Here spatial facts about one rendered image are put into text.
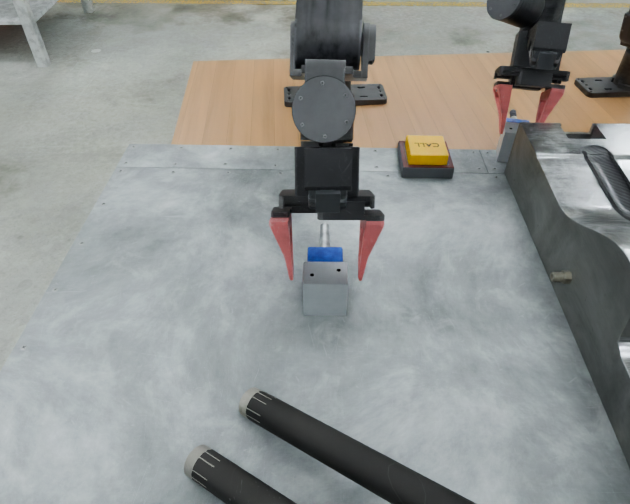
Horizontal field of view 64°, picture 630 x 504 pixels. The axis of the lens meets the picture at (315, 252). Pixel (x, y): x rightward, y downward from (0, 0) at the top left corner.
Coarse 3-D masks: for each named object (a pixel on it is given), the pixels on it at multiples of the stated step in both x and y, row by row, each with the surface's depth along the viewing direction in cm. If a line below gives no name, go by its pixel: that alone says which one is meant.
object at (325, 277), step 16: (320, 240) 65; (320, 256) 61; (336, 256) 61; (304, 272) 57; (320, 272) 57; (336, 272) 57; (304, 288) 56; (320, 288) 56; (336, 288) 56; (304, 304) 58; (320, 304) 58; (336, 304) 58
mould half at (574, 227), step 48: (528, 144) 71; (576, 144) 70; (624, 144) 70; (528, 192) 71; (576, 192) 63; (576, 240) 57; (624, 240) 49; (576, 288) 57; (624, 288) 47; (576, 336) 56; (624, 336) 48; (624, 384) 47; (624, 432) 47
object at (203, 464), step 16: (208, 448) 45; (192, 464) 44; (208, 464) 43; (224, 464) 43; (208, 480) 43; (224, 480) 42; (240, 480) 42; (256, 480) 42; (224, 496) 42; (240, 496) 41; (256, 496) 40; (272, 496) 40
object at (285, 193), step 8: (304, 144) 53; (312, 144) 52; (320, 144) 52; (336, 144) 52; (344, 144) 52; (352, 144) 54; (280, 192) 56; (288, 192) 56; (360, 192) 56; (368, 192) 56; (280, 200) 53; (288, 200) 53; (296, 200) 53; (304, 200) 53; (352, 200) 53; (360, 200) 53; (368, 200) 53
